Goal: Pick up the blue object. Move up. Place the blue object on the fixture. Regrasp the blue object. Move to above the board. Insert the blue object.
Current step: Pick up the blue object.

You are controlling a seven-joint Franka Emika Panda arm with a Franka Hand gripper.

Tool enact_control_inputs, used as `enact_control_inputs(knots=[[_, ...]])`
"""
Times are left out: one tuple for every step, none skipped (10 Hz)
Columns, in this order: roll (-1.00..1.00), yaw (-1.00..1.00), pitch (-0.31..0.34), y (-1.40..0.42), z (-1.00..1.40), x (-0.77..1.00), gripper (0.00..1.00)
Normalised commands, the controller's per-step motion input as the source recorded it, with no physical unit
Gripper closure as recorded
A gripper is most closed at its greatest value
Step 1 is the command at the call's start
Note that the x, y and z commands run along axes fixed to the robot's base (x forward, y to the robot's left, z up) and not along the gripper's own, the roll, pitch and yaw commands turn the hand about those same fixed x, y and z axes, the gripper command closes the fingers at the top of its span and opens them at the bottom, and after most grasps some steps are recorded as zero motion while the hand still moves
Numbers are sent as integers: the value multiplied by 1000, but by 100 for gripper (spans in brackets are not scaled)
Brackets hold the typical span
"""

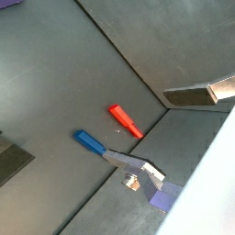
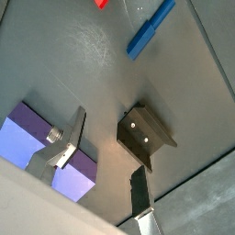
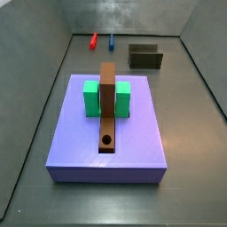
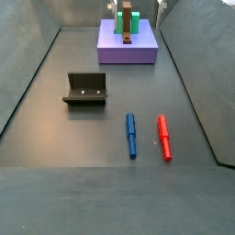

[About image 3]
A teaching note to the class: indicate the blue peg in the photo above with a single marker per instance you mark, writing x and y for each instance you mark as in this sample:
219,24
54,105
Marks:
111,42

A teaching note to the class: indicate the black angle fixture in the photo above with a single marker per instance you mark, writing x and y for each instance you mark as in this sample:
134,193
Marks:
144,56

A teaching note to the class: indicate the right green block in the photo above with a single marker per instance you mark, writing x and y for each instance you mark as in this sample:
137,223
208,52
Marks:
122,99

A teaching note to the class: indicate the green block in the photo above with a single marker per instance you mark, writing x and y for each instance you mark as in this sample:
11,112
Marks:
91,98
122,99

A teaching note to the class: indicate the left green block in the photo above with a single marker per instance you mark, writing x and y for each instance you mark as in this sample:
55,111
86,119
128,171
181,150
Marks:
91,98

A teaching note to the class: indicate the brown L-shaped block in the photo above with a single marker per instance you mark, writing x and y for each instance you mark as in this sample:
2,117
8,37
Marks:
107,100

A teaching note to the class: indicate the purple base block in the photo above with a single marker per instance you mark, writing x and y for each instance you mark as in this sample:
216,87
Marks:
138,156

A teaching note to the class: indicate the red peg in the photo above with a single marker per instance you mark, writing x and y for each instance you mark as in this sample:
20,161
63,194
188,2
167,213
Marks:
93,41

